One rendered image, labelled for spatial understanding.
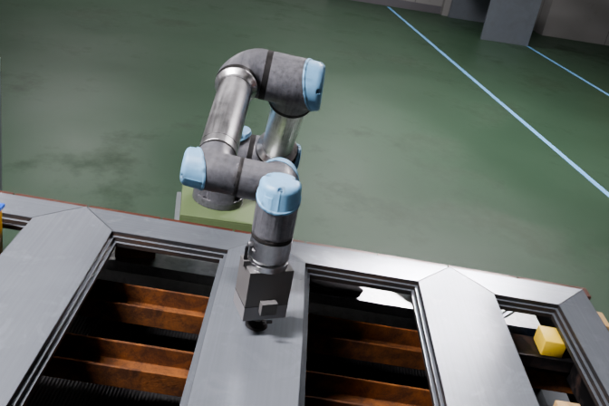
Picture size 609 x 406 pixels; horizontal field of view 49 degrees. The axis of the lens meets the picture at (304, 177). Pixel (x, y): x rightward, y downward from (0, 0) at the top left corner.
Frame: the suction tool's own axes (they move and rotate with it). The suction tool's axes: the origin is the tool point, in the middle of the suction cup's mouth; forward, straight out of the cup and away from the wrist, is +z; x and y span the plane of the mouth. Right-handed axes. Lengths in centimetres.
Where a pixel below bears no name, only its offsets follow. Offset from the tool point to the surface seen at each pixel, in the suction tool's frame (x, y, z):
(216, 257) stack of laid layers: 29.4, 0.1, 2.6
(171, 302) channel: 31.1, -8.5, 15.4
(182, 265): 49, -2, 17
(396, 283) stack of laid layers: 13.4, 38.8, 1.7
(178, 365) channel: 10.5, -11.2, 16.2
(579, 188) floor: 221, 321, 86
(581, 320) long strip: -7, 76, 1
